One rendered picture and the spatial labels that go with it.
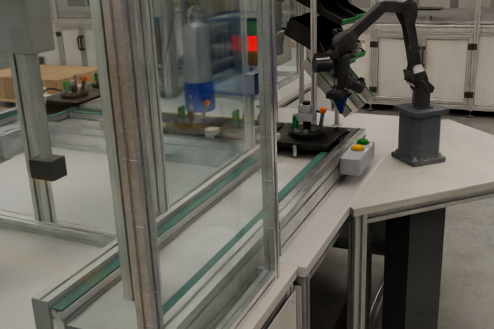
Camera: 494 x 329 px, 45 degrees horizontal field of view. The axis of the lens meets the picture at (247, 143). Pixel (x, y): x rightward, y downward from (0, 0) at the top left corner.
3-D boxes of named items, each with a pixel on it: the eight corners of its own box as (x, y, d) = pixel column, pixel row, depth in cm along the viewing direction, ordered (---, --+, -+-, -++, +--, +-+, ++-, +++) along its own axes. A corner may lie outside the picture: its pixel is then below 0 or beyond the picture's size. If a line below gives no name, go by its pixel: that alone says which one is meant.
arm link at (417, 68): (407, -4, 208) (390, 1, 207) (416, -3, 201) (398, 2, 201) (420, 82, 218) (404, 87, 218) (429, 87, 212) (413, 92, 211)
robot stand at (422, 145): (446, 161, 219) (450, 109, 213) (413, 167, 214) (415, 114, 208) (422, 150, 232) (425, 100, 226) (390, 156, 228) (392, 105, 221)
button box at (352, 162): (374, 157, 215) (375, 140, 213) (359, 176, 196) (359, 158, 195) (355, 155, 217) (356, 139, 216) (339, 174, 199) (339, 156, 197)
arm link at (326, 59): (343, 36, 209) (310, 38, 207) (351, 39, 201) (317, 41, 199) (342, 68, 212) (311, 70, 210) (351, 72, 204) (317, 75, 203)
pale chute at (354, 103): (358, 110, 244) (365, 103, 242) (344, 117, 234) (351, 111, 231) (315, 59, 249) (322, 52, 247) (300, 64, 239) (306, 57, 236)
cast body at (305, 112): (316, 119, 220) (316, 100, 218) (312, 122, 216) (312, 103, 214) (295, 117, 223) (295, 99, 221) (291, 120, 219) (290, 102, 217)
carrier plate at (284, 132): (347, 133, 227) (347, 128, 226) (328, 152, 206) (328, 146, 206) (288, 128, 237) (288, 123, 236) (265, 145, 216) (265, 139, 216)
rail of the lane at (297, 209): (365, 153, 231) (365, 126, 228) (281, 256, 155) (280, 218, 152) (351, 151, 234) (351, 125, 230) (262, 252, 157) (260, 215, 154)
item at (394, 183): (574, 172, 212) (575, 164, 211) (353, 217, 183) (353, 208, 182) (447, 125, 275) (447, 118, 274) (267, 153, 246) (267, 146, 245)
